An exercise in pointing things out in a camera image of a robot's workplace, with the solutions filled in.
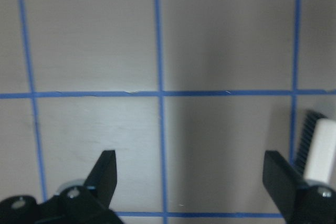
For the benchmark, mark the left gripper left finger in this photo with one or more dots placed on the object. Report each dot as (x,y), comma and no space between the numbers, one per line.
(88,202)

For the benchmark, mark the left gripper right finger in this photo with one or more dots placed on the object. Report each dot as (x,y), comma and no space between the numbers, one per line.
(298,200)

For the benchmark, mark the white hand brush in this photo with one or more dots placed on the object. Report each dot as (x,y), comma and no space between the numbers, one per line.
(316,151)

